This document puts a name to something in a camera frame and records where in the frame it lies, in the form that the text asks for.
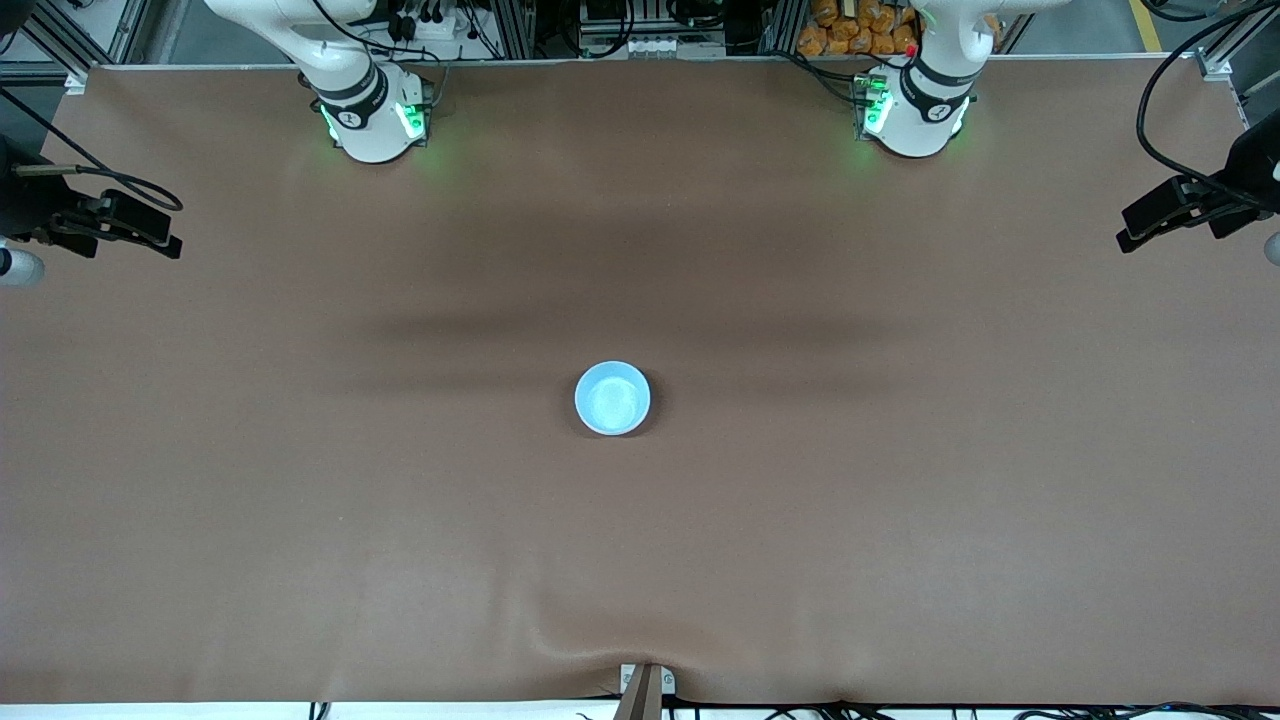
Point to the aluminium frame profile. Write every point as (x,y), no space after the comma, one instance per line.
(55,40)
(1235,35)

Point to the grey metal camera mount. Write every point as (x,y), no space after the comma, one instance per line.
(645,695)

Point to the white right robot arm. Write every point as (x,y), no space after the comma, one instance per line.
(370,130)

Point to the orange snack packets pile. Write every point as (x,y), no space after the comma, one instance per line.
(830,40)

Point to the white power strip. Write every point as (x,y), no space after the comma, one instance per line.
(440,28)

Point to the brown table mat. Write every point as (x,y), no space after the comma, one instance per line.
(640,560)

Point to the blue bowl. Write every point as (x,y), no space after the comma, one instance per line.
(612,400)

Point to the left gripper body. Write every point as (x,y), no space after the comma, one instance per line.
(1252,168)

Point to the white electronics box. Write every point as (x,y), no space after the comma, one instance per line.
(650,45)

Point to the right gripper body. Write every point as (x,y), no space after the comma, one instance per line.
(22,204)

